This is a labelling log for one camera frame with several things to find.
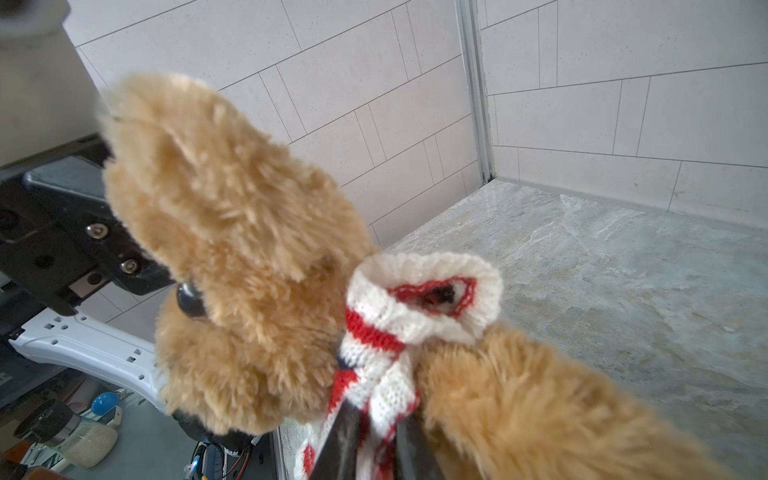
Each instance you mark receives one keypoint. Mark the red white striped knit sweater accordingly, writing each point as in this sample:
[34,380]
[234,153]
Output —
[394,305]

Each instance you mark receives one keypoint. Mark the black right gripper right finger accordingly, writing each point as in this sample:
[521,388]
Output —
[414,459]

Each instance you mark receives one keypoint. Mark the aluminium corner profile left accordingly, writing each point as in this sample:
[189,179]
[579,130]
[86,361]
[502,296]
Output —
[469,34]

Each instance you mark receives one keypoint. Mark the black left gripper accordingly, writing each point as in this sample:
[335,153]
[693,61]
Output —
[60,241]

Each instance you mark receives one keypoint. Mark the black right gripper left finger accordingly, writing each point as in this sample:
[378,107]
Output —
[338,458]

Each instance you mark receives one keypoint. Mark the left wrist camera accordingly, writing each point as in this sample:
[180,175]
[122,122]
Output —
[47,96]

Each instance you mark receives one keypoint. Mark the small clear jar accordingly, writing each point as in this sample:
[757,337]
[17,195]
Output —
[80,441]

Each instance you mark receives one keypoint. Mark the brown teddy bear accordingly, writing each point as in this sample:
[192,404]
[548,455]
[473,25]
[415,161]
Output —
[262,247]

